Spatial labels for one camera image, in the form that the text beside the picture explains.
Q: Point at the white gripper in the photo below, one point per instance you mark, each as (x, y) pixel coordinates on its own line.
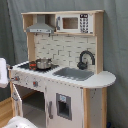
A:
(3, 73)

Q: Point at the white oven door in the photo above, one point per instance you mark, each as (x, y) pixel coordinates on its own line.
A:
(17, 104)

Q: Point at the wooden toy kitchen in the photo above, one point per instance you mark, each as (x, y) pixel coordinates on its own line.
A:
(64, 50)

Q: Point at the red left stove knob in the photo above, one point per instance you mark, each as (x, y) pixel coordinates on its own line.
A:
(16, 78)

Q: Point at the red stove knob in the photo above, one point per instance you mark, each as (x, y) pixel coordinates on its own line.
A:
(16, 78)
(35, 83)

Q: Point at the grey backdrop curtain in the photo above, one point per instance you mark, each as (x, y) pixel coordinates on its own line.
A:
(14, 49)

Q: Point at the black toy stovetop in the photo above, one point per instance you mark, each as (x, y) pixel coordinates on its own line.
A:
(33, 67)

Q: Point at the red right stove knob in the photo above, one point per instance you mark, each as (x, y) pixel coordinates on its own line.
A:
(35, 83)

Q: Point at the silver toy pot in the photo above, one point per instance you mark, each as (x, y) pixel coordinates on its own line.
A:
(43, 63)

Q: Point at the grey range hood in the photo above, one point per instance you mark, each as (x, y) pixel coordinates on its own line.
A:
(41, 26)

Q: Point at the white fridge door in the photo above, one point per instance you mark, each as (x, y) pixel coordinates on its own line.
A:
(64, 106)

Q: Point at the grey toy sink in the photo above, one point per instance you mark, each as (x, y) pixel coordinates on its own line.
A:
(74, 74)

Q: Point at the black toy faucet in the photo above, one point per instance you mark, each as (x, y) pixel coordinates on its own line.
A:
(83, 64)

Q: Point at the toy microwave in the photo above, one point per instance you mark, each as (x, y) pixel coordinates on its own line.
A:
(74, 23)

